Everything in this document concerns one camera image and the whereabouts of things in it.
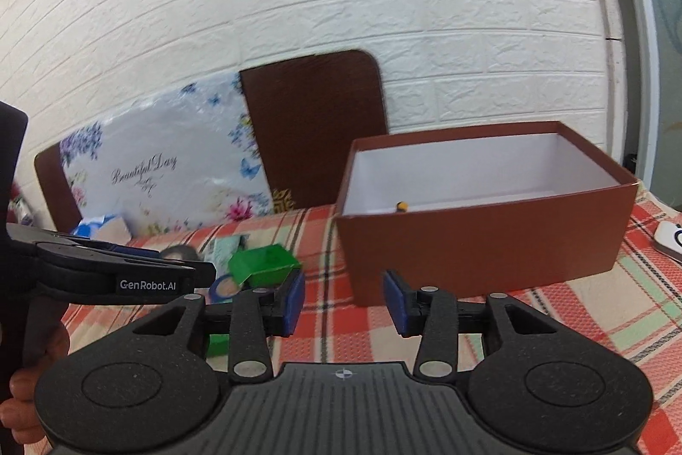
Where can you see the green open box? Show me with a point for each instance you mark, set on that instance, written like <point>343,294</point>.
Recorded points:
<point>264,266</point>

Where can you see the white device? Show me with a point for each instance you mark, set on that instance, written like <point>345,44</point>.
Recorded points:
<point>670,242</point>

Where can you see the blue white tissue packet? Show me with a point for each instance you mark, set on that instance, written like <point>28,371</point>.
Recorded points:
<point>104,228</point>

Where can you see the green printed snack packet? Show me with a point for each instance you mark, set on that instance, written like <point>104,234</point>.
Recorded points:
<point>226,252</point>

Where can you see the small yellow black object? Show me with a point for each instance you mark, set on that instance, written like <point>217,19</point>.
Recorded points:
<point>400,206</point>

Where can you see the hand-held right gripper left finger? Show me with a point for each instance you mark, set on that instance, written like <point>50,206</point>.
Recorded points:
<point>293,303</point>

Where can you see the red-brown cardboard box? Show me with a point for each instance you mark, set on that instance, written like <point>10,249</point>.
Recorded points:
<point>479,252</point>

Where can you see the floral plastic bag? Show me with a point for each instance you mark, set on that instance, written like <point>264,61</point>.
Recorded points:
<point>160,167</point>

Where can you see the small green piece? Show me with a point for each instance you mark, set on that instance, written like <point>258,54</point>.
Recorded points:
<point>218,346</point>

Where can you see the colourful printed package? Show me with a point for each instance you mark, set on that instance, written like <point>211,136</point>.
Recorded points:
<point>21,207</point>

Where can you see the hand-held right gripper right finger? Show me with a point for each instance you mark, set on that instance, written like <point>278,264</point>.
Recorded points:
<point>395,303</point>

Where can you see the blue tape roll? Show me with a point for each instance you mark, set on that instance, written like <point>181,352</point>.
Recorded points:
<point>224,290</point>

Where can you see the dark round object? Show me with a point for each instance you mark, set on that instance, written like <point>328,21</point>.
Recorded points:
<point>178,253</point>

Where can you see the person's left hand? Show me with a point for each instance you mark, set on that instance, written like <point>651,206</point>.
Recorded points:
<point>21,407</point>

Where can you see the white door frame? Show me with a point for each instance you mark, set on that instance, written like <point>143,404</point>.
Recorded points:
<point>636,34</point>

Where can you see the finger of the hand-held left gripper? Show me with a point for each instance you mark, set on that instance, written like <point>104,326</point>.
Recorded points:
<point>138,253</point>
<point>200,276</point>

